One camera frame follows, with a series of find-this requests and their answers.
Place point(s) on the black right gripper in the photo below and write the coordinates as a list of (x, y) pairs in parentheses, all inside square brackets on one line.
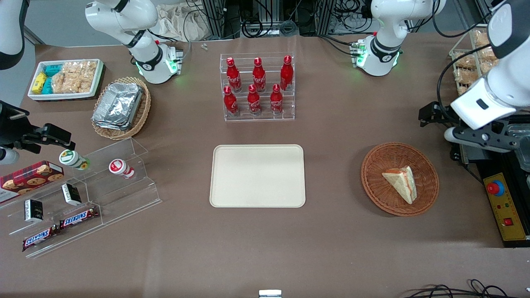
[(11, 129)]

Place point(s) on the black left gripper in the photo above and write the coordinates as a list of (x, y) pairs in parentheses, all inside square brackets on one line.
[(444, 116)]

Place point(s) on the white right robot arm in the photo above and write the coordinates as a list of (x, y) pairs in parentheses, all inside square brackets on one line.
[(124, 16)]

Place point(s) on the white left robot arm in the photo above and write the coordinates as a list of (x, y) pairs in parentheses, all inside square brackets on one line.
[(497, 95)]

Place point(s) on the triangular wrapped sandwich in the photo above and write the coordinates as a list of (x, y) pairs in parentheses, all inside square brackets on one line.
[(401, 182)]

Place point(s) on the brown wicker basket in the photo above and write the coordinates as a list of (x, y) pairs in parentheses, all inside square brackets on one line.
[(381, 186)]

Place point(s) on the light tan wicker basket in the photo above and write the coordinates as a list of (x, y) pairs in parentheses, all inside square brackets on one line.
[(143, 111)]

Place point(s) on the beige rectangular tray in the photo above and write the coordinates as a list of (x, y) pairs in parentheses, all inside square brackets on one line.
[(257, 176)]

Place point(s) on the green lidded yoghurt cup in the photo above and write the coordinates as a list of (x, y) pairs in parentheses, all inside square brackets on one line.
[(71, 158)]

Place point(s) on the red tartan cookie box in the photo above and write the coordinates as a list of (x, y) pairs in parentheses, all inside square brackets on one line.
[(29, 178)]

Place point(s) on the white rectangular snack bin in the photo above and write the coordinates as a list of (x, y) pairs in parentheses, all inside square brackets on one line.
[(66, 97)]

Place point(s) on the clear bag of biscuits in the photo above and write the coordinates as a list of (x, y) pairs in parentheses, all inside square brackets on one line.
[(464, 61), (482, 39), (463, 75), (487, 54)]

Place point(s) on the teal snack packet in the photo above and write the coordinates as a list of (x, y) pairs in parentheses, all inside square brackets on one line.
[(53, 69), (47, 86)]

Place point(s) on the yellow snack packet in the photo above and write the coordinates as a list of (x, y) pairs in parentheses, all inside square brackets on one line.
[(39, 82)]

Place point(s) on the clear bag of rice crackers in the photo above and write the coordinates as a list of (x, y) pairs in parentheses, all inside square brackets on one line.
[(80, 70), (68, 85)]

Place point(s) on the clear acrylic snack rack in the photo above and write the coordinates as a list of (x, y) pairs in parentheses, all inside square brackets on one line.
[(455, 54)]

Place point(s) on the small black and white box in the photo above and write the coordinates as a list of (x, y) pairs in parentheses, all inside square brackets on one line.
[(71, 194), (33, 210)]

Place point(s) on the red lidded yoghurt cup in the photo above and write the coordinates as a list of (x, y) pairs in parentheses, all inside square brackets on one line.
[(119, 167)]

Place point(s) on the stacked aluminium foil trays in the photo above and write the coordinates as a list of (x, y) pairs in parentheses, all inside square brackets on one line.
[(118, 105)]

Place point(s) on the brown Snickers bar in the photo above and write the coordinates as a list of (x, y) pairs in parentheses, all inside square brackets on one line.
[(39, 239), (78, 217)]

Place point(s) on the clear plastic container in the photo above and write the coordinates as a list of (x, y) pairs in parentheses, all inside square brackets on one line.
[(522, 145)]

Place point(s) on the clear acrylic stepped display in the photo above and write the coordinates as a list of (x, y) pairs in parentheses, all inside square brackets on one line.
[(124, 198)]

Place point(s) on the yellow emergency stop control box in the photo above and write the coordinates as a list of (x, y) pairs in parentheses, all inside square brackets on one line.
[(507, 211)]

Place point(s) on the red cola bottle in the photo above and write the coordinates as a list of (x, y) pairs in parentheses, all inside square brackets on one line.
[(276, 101), (259, 76), (233, 76), (254, 101), (286, 74), (230, 103)]

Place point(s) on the clear acrylic bottle rack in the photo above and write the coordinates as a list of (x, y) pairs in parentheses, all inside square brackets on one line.
[(256, 118)]

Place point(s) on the crumpled white cloth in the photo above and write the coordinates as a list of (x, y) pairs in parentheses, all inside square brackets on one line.
[(178, 22)]

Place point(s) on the small silver metal object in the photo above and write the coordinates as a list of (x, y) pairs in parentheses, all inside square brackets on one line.
[(270, 294)]

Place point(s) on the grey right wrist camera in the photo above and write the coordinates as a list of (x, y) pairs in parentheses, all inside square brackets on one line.
[(7, 156)]

